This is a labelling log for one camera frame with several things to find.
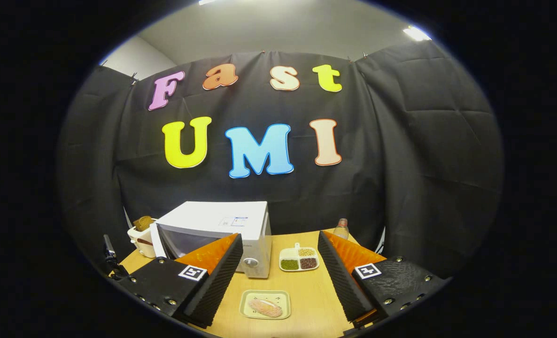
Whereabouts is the pale green rectangular plate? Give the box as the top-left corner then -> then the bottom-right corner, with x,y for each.
239,290 -> 292,320

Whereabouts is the white microwave oven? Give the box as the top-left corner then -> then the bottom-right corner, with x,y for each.
149,201 -> 273,279

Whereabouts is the white toaster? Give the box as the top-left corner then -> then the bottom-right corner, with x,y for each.
127,224 -> 157,259

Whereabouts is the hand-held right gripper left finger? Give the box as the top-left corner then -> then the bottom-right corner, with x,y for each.
116,233 -> 244,329

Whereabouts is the baked bread roll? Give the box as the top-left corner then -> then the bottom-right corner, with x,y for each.
248,299 -> 283,318

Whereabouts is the white divided dish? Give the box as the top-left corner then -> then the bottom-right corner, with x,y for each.
279,243 -> 320,272

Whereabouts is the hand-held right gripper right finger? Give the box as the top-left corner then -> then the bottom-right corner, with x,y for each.
317,230 -> 450,329

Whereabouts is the small ceiling light panel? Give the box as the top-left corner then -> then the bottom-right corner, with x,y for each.
403,26 -> 432,42

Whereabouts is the black backdrop cloth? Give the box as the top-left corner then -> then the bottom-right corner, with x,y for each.
58,40 -> 504,277

